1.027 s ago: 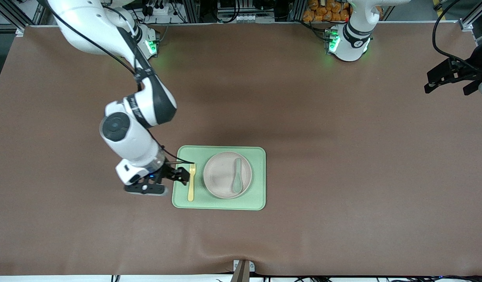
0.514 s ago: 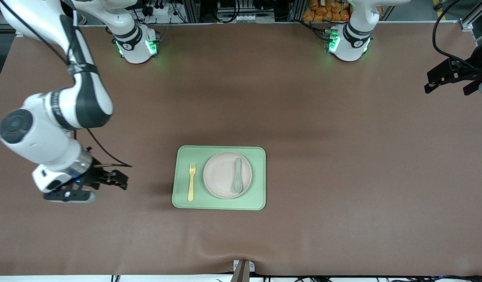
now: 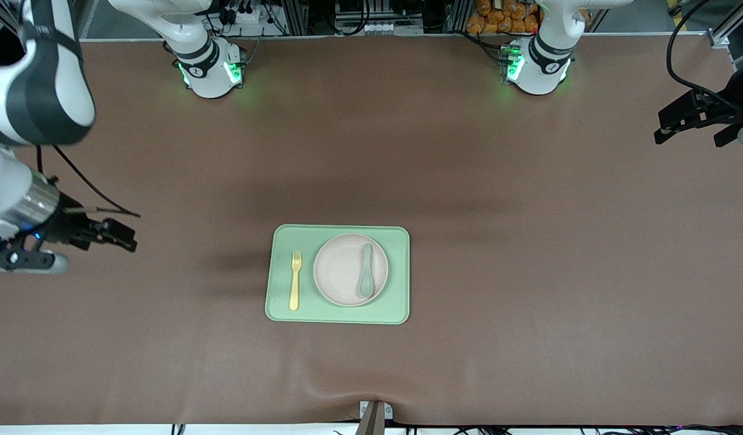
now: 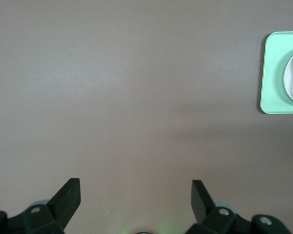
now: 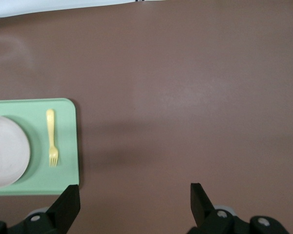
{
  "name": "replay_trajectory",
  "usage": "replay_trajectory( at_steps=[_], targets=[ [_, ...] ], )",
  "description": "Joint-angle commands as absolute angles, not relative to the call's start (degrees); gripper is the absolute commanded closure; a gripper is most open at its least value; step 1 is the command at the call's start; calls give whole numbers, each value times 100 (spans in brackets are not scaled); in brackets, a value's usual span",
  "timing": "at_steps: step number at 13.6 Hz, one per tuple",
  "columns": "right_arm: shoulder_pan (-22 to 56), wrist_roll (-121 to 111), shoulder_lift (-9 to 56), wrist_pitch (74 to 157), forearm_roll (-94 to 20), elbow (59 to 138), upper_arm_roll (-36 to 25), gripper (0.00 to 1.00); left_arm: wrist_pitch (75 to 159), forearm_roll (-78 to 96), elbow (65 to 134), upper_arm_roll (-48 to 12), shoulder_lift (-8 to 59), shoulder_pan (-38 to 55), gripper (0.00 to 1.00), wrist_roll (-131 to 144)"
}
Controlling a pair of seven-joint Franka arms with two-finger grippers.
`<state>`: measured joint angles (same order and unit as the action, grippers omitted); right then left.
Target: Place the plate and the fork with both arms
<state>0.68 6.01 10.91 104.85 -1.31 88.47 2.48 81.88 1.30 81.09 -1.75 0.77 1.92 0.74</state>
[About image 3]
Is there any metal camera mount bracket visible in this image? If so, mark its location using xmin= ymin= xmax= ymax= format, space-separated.
xmin=359 ymin=400 xmax=394 ymax=435

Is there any yellow plastic fork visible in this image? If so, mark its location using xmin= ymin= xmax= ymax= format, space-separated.
xmin=289 ymin=251 xmax=303 ymax=312

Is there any green plastic spoon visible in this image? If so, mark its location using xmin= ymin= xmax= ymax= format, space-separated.
xmin=359 ymin=243 xmax=375 ymax=298

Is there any beige round plate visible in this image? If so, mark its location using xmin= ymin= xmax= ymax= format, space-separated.
xmin=313 ymin=234 xmax=389 ymax=307

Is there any pile of orange objects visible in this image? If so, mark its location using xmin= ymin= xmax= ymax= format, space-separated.
xmin=466 ymin=0 xmax=591 ymax=34

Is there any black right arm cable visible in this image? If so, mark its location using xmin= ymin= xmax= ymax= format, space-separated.
xmin=36 ymin=145 xmax=141 ymax=218

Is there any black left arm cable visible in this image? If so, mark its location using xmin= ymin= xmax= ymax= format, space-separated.
xmin=667 ymin=0 xmax=733 ymax=105

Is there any white power strip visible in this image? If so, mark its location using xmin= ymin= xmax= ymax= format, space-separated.
xmin=217 ymin=0 xmax=269 ymax=26

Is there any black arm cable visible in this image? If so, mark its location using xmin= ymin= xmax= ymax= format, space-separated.
xmin=36 ymin=145 xmax=141 ymax=218
xmin=667 ymin=0 xmax=733 ymax=105

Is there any brown table cover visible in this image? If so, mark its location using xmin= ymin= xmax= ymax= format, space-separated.
xmin=0 ymin=33 xmax=743 ymax=427

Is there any light green rectangular tray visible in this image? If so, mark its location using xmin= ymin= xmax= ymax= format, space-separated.
xmin=265 ymin=225 xmax=411 ymax=325

